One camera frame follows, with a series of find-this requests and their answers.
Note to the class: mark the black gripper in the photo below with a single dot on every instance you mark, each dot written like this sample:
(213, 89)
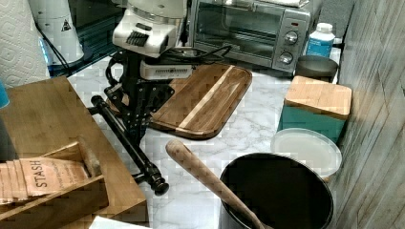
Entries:
(134, 97)

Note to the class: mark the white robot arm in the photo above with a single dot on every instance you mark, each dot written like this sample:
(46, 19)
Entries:
(139, 34)

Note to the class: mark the wooden drawer cabinet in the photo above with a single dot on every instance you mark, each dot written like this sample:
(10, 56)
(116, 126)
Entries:
(47, 118)

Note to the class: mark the wooden cutting board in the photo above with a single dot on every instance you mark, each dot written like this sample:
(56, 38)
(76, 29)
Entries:
(202, 102)

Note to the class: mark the paper towel roll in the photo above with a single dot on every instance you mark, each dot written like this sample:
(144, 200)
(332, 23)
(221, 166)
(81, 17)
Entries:
(21, 58)

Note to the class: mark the stash tea bag box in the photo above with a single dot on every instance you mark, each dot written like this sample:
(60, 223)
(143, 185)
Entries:
(27, 178)

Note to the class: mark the silver toaster oven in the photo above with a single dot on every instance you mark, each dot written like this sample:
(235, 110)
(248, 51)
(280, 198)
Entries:
(258, 32)

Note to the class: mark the teal canister bamboo lid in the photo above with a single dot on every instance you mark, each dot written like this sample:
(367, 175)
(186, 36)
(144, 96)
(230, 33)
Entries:
(316, 105)

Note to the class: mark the black utensil crock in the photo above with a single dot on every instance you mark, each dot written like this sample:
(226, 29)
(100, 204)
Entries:
(282, 192)

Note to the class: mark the striped white dish towel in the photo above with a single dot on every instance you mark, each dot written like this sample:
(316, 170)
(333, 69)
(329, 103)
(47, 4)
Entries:
(288, 3)

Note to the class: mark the black cup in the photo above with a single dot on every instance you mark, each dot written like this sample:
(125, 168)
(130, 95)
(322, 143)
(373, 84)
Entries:
(317, 67)

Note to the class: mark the white blue pill bottle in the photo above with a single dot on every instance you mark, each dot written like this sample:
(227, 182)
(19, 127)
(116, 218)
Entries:
(321, 40)

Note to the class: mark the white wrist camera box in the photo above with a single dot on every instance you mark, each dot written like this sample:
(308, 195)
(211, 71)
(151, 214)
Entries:
(160, 72)

